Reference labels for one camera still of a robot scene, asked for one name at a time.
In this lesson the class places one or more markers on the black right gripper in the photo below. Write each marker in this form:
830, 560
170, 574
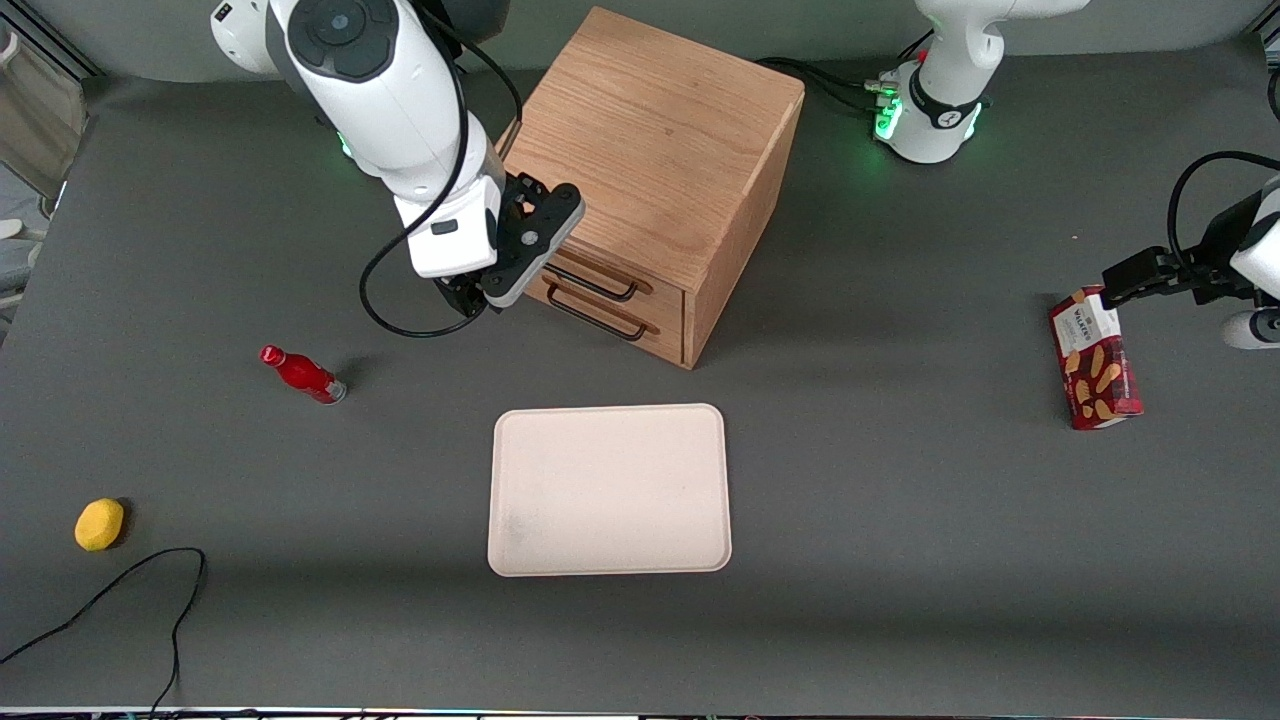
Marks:
460, 292

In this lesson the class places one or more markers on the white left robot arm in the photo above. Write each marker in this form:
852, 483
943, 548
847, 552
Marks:
940, 120

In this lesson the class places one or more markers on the dark aluminium frame rail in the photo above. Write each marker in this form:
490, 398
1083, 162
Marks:
50, 42

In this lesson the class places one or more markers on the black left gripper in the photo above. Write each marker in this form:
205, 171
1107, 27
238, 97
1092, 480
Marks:
1213, 243

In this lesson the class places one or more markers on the cream plastic tray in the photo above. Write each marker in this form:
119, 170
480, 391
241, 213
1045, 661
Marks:
610, 490

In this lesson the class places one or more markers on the red bottle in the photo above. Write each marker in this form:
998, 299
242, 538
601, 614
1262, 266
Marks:
305, 377

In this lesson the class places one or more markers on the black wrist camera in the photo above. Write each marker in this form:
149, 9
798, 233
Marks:
462, 295

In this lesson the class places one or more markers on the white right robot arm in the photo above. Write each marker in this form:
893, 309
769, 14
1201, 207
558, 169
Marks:
380, 100

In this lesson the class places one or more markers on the yellow lemon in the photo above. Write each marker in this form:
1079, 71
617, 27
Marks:
99, 525

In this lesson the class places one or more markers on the red shortbread cookie box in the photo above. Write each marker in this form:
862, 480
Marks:
1095, 370

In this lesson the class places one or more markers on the clear plastic panel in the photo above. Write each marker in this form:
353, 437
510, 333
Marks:
35, 120

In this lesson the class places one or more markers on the oak wooden drawer cabinet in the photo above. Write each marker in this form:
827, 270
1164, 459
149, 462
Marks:
650, 130

